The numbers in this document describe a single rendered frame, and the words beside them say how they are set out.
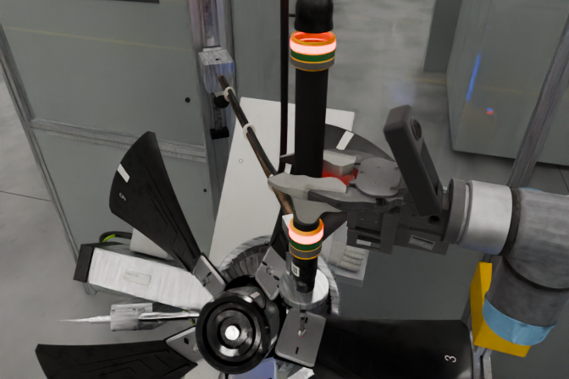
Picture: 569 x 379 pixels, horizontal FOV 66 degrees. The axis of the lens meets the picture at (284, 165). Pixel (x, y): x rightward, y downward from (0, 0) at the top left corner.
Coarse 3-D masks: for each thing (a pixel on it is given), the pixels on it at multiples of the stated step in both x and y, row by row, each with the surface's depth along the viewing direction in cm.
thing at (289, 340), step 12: (288, 312) 71; (288, 324) 70; (300, 324) 70; (312, 324) 70; (324, 324) 70; (288, 336) 68; (300, 336) 68; (312, 336) 68; (276, 348) 66; (288, 348) 66; (300, 348) 67; (312, 348) 67; (300, 360) 65; (312, 360) 65
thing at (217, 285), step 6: (204, 258) 70; (198, 264) 73; (204, 264) 71; (198, 270) 75; (204, 270) 72; (210, 270) 70; (198, 276) 76; (204, 276) 74; (210, 276) 72; (216, 276) 69; (216, 282) 71; (222, 282) 69; (210, 288) 75; (216, 288) 73; (222, 288) 70; (210, 294) 76; (216, 294) 74
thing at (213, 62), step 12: (204, 48) 106; (216, 48) 107; (204, 60) 102; (216, 60) 102; (228, 60) 102; (204, 72) 101; (216, 72) 101; (228, 72) 102; (204, 84) 105; (216, 84) 103
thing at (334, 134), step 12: (336, 132) 71; (324, 144) 72; (336, 144) 70; (348, 144) 69; (360, 144) 67; (372, 144) 66; (384, 156) 64; (324, 216) 66; (336, 216) 65; (276, 228) 74; (324, 228) 65; (336, 228) 64; (276, 240) 73
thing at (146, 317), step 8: (144, 312) 83; (152, 312) 82; (160, 312) 82; (168, 312) 82; (176, 312) 81; (184, 312) 81; (64, 320) 86; (72, 320) 86; (80, 320) 85; (88, 320) 85; (96, 320) 84; (104, 320) 84; (144, 320) 82; (152, 320) 81; (160, 320) 81; (168, 320) 81; (176, 320) 81; (184, 320) 80
